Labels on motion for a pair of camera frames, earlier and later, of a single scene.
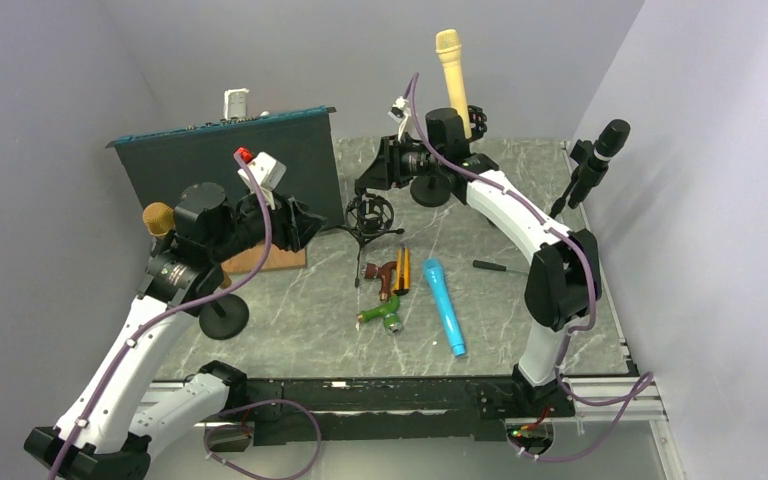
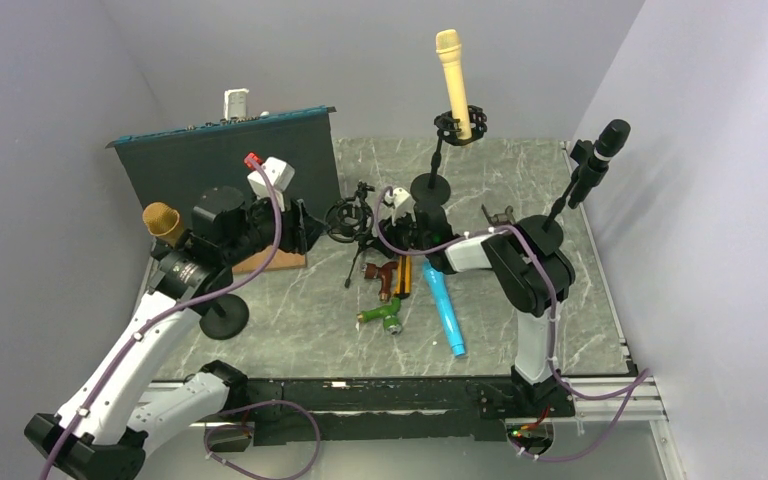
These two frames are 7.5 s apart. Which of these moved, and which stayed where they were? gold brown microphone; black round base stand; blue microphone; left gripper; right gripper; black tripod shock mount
Moved: black tripod shock mount; right gripper
Stayed: blue microphone; black round base stand; left gripper; gold brown microphone
